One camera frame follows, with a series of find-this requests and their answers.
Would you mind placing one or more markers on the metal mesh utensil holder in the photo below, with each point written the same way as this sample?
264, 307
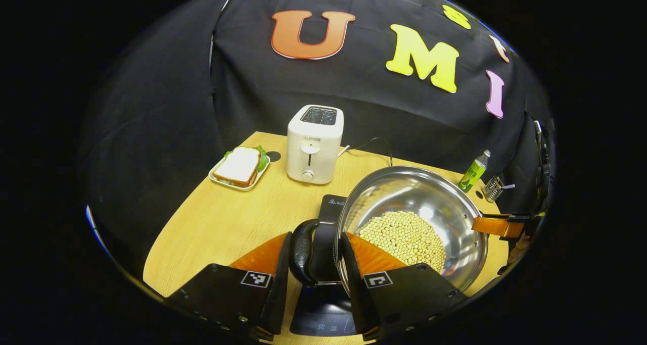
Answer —
493, 188

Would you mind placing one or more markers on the black backdrop cloth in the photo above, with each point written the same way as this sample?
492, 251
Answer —
252, 92

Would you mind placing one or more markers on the green label bottle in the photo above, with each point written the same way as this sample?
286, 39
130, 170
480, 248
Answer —
472, 173

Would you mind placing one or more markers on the pile of yellow soybeans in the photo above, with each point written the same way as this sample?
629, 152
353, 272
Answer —
404, 236

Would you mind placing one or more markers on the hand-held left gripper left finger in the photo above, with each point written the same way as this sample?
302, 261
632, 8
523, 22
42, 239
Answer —
280, 284

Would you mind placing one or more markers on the stainless steel pot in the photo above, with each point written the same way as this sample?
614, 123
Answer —
404, 193

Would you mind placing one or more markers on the black induction cooktop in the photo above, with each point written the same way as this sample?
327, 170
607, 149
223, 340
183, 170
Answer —
323, 309

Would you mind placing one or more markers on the white sandwich plate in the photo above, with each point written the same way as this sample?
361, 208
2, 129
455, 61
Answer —
222, 182

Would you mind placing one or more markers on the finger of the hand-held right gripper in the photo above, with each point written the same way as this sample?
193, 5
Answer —
498, 226

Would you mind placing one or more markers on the white toaster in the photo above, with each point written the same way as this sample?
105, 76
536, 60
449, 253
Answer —
313, 148

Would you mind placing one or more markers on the white bread sandwich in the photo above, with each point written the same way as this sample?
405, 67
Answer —
237, 165

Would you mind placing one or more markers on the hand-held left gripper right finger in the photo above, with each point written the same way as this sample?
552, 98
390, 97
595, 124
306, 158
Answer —
354, 284

